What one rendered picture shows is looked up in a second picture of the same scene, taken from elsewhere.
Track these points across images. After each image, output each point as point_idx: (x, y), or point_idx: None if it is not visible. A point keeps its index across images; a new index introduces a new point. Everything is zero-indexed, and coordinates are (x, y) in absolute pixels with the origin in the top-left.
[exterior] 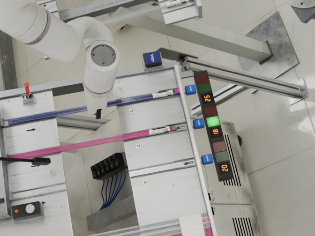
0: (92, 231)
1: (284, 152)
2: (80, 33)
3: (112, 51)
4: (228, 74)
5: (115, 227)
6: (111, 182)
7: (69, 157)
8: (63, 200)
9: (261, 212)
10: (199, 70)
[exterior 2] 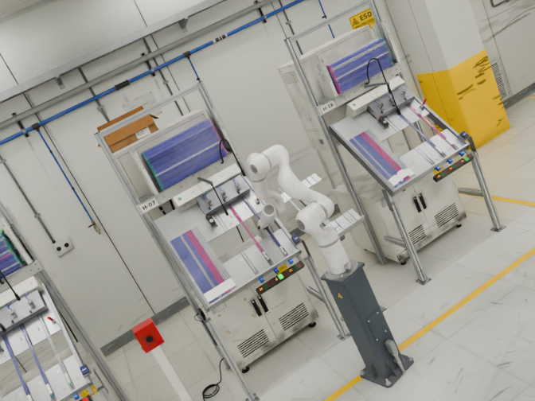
0: None
1: (311, 345)
2: (268, 196)
3: (272, 212)
4: (318, 282)
5: None
6: None
7: None
8: (220, 232)
9: (278, 351)
10: (308, 266)
